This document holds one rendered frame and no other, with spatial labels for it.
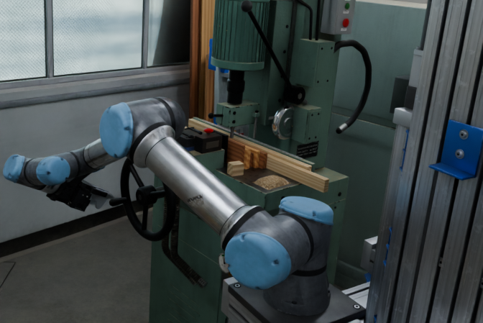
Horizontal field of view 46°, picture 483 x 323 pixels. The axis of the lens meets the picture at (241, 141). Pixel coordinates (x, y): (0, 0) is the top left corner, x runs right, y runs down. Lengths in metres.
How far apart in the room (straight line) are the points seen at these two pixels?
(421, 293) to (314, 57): 0.92
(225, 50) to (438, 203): 0.92
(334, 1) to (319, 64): 0.22
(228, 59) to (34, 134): 1.45
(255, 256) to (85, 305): 1.75
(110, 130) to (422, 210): 0.67
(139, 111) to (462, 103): 0.66
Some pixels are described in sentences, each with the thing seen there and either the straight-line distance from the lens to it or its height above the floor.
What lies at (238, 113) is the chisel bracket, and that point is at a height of 1.05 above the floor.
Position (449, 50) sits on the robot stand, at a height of 1.40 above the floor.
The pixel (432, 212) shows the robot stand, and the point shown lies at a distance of 1.16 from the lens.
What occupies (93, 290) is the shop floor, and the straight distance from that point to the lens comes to 2.85.
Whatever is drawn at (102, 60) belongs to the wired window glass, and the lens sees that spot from 3.23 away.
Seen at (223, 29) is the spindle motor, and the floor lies 1.32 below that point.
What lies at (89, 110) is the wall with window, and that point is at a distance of 3.15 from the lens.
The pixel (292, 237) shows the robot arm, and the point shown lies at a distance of 1.11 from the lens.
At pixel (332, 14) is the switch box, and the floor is 1.39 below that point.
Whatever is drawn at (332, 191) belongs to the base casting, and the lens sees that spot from 2.09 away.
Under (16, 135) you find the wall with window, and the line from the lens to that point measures 2.96.
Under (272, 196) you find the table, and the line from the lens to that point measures 1.65.
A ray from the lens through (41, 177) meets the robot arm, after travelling 1.58.
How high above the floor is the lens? 1.51
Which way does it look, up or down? 17 degrees down
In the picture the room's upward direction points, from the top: 5 degrees clockwise
